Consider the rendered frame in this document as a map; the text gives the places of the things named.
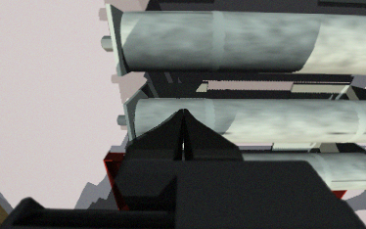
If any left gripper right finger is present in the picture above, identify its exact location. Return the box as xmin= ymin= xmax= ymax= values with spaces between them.
xmin=183 ymin=109 xmax=244 ymax=160

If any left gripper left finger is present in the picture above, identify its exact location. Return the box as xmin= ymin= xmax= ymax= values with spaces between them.
xmin=122 ymin=109 xmax=183 ymax=161

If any red scrap tray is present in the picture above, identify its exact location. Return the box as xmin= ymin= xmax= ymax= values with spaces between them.
xmin=104 ymin=153 xmax=347 ymax=210

